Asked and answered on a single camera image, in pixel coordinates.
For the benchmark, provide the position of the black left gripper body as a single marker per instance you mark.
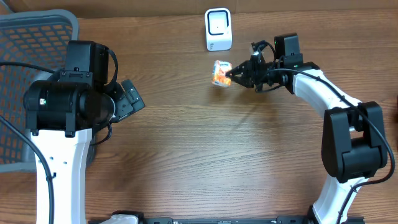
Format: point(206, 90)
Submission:
point(122, 108)

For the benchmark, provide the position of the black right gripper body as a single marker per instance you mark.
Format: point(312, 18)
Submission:
point(263, 72)

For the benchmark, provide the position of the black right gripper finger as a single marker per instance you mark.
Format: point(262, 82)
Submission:
point(242, 69)
point(243, 81)

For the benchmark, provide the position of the orange tissue packet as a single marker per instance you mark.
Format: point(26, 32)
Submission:
point(219, 77)

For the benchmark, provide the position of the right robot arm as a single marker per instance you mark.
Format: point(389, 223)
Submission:
point(354, 149)

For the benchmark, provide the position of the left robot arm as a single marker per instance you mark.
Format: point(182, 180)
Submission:
point(63, 113)

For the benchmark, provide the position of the grey plastic shopping basket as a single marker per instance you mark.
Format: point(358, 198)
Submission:
point(33, 46)

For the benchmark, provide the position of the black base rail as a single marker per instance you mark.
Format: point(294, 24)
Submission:
point(278, 220)

